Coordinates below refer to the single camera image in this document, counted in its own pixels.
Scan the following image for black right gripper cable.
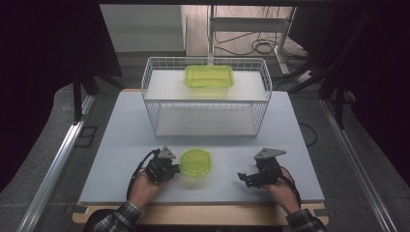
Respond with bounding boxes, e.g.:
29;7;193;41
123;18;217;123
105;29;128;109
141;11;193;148
279;165;303;207

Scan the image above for aluminium rail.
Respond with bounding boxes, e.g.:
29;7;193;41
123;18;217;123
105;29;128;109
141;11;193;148
319;97;401;232
15;94;97;232

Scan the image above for rectangular yellow-green plastic container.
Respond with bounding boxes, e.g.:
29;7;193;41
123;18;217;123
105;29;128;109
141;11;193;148
184;64;235;90

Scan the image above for person's left hand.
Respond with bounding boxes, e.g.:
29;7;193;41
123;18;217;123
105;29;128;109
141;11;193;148
128;169;169;210

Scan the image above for thin black floor cable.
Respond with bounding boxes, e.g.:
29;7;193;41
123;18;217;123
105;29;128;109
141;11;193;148
298;121;319;148

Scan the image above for black floor cables bundle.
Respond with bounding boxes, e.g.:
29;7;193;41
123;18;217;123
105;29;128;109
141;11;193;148
213;30;308;60

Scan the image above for person's right hand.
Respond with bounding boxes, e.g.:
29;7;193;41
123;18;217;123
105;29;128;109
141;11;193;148
262;168;302;215

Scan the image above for white wire shelf rack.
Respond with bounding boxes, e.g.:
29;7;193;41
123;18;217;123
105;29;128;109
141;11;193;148
140;56;274;139

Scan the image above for black metal stand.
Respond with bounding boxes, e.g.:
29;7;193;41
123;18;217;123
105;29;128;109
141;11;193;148
71;62;125;126
285;9;371;131

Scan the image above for white metal desk frame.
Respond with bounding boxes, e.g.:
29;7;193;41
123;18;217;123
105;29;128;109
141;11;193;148
207;4;298;76

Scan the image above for yellow-green round lid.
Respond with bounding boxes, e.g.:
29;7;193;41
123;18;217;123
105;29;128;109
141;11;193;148
179;147;213;178

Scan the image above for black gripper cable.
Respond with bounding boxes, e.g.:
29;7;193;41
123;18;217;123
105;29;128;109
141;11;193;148
126;148;161;201
279;165;303;207

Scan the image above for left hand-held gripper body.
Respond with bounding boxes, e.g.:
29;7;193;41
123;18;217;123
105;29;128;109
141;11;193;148
144;145;178;186

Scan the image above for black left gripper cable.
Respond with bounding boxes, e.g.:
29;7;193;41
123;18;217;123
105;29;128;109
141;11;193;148
126;148;161;201

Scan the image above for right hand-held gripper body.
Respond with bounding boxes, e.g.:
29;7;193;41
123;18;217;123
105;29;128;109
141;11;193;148
252;147;288;188

